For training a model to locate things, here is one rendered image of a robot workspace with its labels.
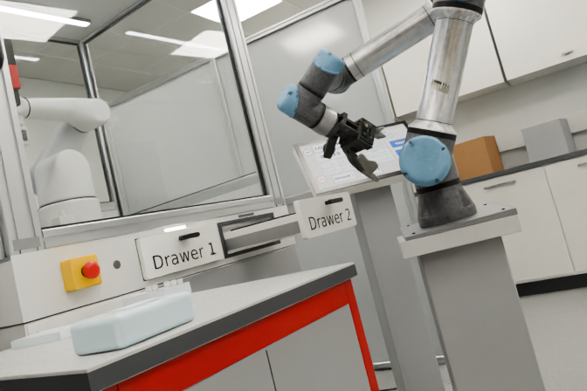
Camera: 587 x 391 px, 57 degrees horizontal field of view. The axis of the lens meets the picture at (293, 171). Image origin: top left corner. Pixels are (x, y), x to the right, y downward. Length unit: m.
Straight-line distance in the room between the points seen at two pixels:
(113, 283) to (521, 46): 3.69
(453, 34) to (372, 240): 1.13
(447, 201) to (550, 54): 3.17
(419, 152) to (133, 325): 0.78
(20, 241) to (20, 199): 0.09
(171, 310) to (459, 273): 0.80
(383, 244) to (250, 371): 1.46
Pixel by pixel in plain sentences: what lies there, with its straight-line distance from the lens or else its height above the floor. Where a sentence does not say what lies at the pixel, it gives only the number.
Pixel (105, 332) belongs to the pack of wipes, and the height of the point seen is 0.79.
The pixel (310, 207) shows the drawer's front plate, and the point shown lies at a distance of 1.56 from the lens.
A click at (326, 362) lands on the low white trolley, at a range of 1.03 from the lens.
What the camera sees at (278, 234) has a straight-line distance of 1.59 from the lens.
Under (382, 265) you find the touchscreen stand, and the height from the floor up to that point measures 0.63.
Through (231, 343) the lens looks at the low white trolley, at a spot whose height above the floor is 0.71.
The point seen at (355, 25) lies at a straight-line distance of 3.12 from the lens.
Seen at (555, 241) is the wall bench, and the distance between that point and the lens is 4.13.
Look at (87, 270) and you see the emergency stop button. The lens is 1.32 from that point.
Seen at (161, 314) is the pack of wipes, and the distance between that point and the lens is 0.79.
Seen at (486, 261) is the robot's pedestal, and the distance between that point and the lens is 1.41.
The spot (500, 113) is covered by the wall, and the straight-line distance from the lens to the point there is 4.85.
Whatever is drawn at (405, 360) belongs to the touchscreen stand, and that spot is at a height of 0.25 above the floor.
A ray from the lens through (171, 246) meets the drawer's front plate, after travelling 1.55.
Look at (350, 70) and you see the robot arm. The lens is 1.49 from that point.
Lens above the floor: 0.85
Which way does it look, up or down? 6 degrees up
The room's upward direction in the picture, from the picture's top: 14 degrees counter-clockwise
